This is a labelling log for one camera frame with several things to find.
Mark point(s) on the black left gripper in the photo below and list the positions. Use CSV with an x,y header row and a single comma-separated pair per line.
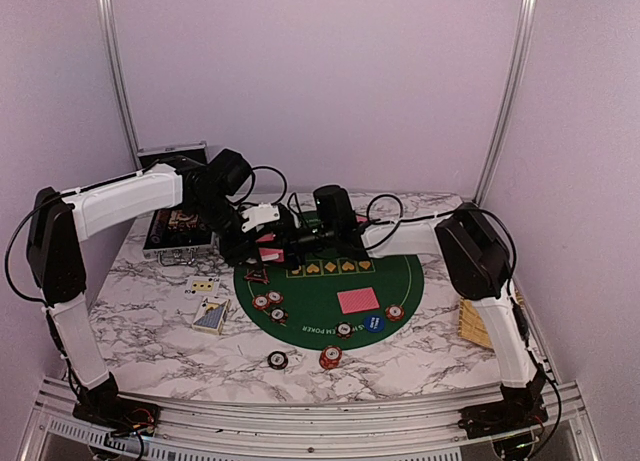
x,y
235,251

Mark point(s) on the dealt card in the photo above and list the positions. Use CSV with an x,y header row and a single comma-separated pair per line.
x,y
358,300

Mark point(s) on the red playing card deck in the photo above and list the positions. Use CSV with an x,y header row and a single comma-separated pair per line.
x,y
270,248

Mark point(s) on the triangular all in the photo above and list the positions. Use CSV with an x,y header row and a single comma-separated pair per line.
x,y
257,276

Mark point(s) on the face up card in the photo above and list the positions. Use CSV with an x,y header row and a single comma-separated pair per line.
x,y
201,286

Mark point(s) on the blue small blind button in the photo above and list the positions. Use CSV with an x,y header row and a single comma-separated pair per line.
x,y
374,323

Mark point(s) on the red chips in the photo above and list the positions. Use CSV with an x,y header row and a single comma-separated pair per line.
x,y
394,313
262,302

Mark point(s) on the red five chip stack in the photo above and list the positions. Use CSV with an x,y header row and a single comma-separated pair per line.
x,y
330,357

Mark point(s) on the black hundred chip stack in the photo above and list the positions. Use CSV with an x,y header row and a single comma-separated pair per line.
x,y
277,360

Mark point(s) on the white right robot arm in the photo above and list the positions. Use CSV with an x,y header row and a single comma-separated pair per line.
x,y
480,258

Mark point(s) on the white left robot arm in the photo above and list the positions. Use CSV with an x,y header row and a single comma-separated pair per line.
x,y
63,220

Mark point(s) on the round green poker mat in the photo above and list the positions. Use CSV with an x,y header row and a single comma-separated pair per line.
x,y
333,300

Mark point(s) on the card deck box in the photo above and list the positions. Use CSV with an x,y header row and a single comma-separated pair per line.
x,y
211,315

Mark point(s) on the woven bamboo basket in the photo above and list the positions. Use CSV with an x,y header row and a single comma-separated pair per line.
x,y
471,327

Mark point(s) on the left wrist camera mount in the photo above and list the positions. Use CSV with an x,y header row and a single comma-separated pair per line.
x,y
259,215

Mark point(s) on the aluminium front rail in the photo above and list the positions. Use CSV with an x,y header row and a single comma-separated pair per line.
x,y
415,428

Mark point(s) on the aluminium frame post left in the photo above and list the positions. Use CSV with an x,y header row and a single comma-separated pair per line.
x,y
109,29

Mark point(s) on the aluminium frame post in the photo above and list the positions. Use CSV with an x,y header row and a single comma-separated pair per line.
x,y
109,29
515,75

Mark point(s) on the aluminium frame post right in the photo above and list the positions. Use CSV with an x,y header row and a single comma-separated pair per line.
x,y
515,75

